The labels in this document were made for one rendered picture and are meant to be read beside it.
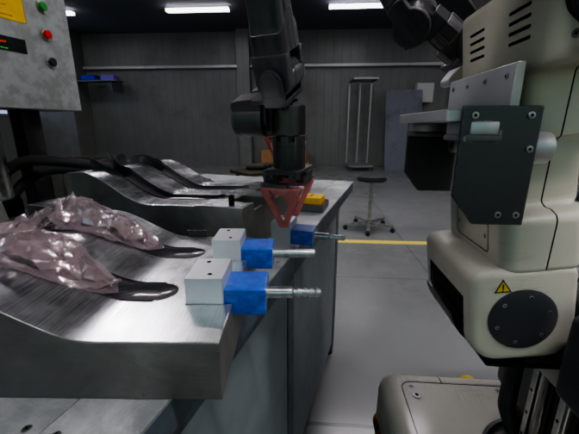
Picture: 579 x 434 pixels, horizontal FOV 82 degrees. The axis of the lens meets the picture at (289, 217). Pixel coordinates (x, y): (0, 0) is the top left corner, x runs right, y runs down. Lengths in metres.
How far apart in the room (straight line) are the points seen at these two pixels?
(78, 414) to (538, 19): 0.65
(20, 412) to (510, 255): 0.61
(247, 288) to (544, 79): 0.49
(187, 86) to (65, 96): 8.02
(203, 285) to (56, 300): 0.13
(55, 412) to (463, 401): 1.01
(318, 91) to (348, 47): 1.20
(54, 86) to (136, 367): 1.20
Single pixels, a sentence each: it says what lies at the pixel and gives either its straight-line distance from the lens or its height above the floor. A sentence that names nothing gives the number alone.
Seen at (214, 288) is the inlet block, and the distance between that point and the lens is 0.33.
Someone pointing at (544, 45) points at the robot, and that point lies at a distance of 0.57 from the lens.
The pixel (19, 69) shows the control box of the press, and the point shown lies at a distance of 1.36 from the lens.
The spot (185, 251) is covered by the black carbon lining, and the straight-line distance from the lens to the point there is 0.48.
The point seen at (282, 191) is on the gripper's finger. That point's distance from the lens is 0.55.
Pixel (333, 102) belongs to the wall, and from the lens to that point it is 8.79.
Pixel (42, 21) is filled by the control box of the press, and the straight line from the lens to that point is 1.45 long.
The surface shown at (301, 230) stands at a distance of 0.59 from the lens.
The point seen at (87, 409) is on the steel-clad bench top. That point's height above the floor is 0.80.
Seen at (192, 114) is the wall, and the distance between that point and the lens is 9.31.
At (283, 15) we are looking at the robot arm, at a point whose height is 1.16.
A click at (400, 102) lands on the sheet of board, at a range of 8.69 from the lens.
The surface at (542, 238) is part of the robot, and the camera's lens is 0.61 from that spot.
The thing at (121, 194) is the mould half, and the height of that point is 0.90.
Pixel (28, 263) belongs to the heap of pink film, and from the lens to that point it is 0.39.
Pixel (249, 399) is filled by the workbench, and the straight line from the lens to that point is 0.68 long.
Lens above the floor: 1.02
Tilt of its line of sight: 15 degrees down
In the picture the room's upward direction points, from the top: straight up
